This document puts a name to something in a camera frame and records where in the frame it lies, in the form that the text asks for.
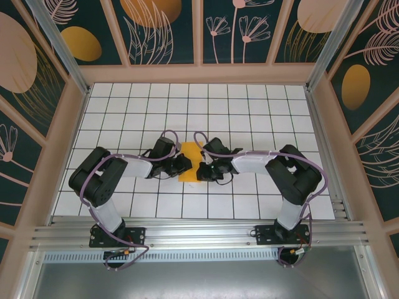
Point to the orange square paper sheet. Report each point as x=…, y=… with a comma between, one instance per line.
x=190, y=149

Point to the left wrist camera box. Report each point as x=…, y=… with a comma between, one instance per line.
x=180, y=153

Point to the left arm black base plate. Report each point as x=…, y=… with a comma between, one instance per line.
x=137, y=236

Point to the aluminium frame bar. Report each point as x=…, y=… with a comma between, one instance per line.
x=26, y=277
x=371, y=274

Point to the small board with orange connector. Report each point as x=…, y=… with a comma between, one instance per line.
x=299, y=250
x=124, y=252

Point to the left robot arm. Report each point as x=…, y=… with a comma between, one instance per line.
x=93, y=180

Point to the grey metal sheet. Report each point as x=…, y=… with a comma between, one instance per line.
x=199, y=280

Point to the long aluminium mounting rail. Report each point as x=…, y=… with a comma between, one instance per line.
x=199, y=232

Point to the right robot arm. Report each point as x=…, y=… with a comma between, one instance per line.
x=296, y=177

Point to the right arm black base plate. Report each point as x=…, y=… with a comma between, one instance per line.
x=265, y=236

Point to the aluminium corner post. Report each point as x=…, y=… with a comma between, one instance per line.
x=333, y=46
x=63, y=46

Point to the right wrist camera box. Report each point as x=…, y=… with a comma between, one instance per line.
x=204, y=154

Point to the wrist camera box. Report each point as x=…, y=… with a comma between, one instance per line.
x=204, y=154
x=180, y=153

